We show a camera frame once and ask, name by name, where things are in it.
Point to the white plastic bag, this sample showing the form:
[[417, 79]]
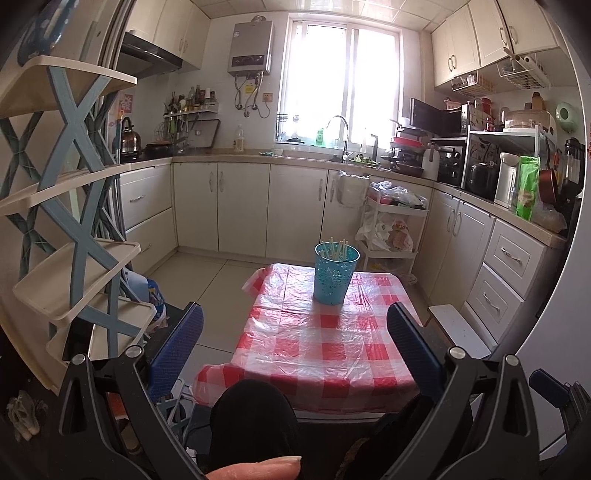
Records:
[[371, 230]]

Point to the clear plastic bottle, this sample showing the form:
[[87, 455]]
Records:
[[238, 141]]

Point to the blue and white folding shelf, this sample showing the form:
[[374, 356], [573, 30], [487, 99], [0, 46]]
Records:
[[76, 152]]

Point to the white hanging trash bin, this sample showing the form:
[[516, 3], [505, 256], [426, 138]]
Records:
[[351, 189]]

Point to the person's left leg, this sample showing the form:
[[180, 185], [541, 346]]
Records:
[[254, 420]]

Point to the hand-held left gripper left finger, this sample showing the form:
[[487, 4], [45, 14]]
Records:
[[178, 350]]

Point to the steel kettle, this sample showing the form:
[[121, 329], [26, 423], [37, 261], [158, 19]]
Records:
[[130, 141]]

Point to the red saucepan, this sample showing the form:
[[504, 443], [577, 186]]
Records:
[[548, 187]]

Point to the green packet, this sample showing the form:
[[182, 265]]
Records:
[[526, 189]]

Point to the silver microwave oven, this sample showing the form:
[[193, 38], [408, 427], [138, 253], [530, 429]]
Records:
[[429, 115]]

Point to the wall spice rack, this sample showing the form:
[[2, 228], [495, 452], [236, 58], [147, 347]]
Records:
[[194, 110]]

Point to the white thermal pot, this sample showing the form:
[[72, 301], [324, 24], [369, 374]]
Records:
[[505, 184]]

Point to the clear plastic bag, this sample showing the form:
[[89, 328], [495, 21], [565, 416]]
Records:
[[401, 194]]

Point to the kitchen window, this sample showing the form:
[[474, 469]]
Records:
[[323, 83]]

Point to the silver water heater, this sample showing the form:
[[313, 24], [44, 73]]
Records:
[[249, 46]]

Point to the chrome faucet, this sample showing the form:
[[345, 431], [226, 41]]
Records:
[[346, 138]]

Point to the white low stool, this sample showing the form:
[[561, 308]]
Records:
[[455, 327]]

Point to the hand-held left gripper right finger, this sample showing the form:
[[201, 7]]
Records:
[[415, 350]]

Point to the black range hood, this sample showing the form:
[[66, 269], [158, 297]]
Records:
[[147, 57]]

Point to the black oven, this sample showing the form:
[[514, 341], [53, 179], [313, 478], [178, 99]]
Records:
[[452, 166]]

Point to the white jug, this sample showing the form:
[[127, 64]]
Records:
[[430, 166]]

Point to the white countertop rack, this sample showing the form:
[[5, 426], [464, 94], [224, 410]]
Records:
[[498, 134]]

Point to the red checkered plastic tablecloth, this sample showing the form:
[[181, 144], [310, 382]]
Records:
[[323, 341]]

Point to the bunch of wooden chopsticks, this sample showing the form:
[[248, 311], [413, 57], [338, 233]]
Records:
[[331, 249]]

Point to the stack of pots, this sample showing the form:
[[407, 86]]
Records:
[[406, 157]]

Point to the white kitchen base cabinets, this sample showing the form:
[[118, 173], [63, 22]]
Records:
[[286, 207]]

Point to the blue bag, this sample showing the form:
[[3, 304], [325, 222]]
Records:
[[154, 300]]

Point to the white wall cabinets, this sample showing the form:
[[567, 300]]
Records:
[[461, 50], [184, 37]]

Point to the person's left hand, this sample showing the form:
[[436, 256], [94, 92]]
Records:
[[258, 468]]

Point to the white rolling cart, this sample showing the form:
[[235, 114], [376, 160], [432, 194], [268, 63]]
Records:
[[397, 208]]

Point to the pink printed plastic bag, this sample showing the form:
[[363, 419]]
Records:
[[401, 235]]

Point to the blue plastic utensil cup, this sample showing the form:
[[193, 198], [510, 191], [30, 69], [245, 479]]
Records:
[[334, 281]]

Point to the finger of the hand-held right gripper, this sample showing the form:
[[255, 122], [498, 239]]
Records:
[[549, 387]]

